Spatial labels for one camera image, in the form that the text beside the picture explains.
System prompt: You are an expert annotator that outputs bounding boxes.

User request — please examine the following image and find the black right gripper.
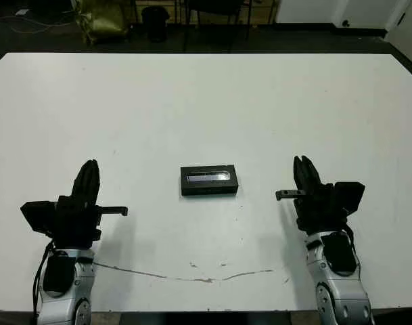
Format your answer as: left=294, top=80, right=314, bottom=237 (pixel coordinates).
left=275, top=154, right=349, bottom=237

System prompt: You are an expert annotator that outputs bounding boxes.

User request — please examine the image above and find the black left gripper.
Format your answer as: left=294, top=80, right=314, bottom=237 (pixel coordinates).
left=51, top=158, right=129, bottom=252

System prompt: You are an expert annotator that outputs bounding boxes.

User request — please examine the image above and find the black printed box lid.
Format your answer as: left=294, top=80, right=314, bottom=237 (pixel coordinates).
left=179, top=162, right=241, bottom=198

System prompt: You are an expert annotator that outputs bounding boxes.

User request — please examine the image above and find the yellow-green sack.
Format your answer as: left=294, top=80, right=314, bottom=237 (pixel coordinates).
left=74, top=0, right=131, bottom=45

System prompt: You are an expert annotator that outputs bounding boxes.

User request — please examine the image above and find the white door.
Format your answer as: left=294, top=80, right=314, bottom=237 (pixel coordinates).
left=384, top=0, right=412, bottom=87

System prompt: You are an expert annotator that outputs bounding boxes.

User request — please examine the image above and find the black trash bin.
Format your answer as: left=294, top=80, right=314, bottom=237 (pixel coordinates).
left=141, top=6, right=170, bottom=44

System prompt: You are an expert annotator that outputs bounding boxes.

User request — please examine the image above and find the black chair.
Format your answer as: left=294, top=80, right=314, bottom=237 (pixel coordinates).
left=181, top=0, right=253, bottom=54

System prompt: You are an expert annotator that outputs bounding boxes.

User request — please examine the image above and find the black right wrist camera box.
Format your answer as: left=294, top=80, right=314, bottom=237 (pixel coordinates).
left=334, top=181, right=367, bottom=218

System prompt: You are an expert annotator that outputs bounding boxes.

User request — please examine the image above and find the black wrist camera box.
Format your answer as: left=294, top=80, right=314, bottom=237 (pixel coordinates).
left=20, top=200, right=58, bottom=238
left=334, top=181, right=367, bottom=218

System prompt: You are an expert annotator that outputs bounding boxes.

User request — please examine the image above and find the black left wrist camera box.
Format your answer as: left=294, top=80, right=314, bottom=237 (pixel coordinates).
left=20, top=200, right=58, bottom=238

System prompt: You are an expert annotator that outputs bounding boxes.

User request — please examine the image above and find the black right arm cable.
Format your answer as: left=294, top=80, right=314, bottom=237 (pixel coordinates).
left=343, top=225, right=363, bottom=274

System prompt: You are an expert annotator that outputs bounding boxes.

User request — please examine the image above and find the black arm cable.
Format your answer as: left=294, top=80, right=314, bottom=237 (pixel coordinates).
left=343, top=225, right=363, bottom=274
left=31, top=241, right=55, bottom=318

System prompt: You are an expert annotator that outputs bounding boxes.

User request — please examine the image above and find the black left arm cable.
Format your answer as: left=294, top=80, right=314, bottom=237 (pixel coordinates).
left=31, top=241, right=55, bottom=318

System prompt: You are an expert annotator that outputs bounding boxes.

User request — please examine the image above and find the thin white floor cable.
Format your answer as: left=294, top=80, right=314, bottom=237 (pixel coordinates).
left=0, top=13, right=76, bottom=37

